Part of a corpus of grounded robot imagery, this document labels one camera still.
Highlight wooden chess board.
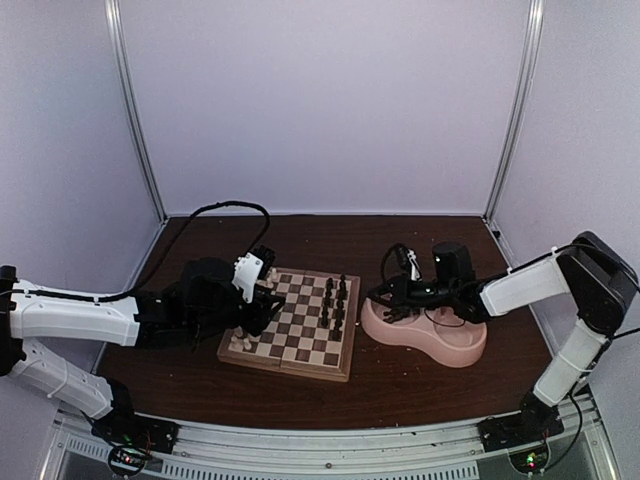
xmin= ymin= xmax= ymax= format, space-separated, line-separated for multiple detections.
xmin=217 ymin=268 xmax=360 ymax=382

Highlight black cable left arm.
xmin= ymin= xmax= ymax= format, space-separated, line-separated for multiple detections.
xmin=100 ymin=201 xmax=273 ymax=301

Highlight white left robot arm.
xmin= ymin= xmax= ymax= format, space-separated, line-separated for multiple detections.
xmin=1 ymin=246 xmax=284 ymax=444

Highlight pink plastic double bowl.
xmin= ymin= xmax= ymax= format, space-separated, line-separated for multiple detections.
xmin=361 ymin=299 xmax=488 ymax=368

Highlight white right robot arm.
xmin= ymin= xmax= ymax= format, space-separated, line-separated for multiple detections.
xmin=361 ymin=231 xmax=639 ymax=442

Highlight aluminium frame post left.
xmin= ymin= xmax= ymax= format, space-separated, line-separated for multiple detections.
xmin=104 ymin=0 xmax=168 ymax=223

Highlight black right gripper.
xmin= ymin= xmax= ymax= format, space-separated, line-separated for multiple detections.
xmin=367 ymin=273 xmax=457 ymax=315

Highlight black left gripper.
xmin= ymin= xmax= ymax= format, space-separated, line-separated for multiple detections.
xmin=188 ymin=284 xmax=285 ymax=340

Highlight aluminium frame post right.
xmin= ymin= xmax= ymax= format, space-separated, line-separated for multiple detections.
xmin=483 ymin=0 xmax=545 ymax=225

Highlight white chess pieces row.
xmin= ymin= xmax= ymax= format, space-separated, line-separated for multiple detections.
xmin=232 ymin=267 xmax=284 ymax=350

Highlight aluminium frame post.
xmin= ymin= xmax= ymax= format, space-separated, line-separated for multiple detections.
xmin=104 ymin=0 xmax=168 ymax=223
xmin=483 ymin=0 xmax=545 ymax=225

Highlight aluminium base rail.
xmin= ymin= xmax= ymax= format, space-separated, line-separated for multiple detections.
xmin=40 ymin=395 xmax=611 ymax=480

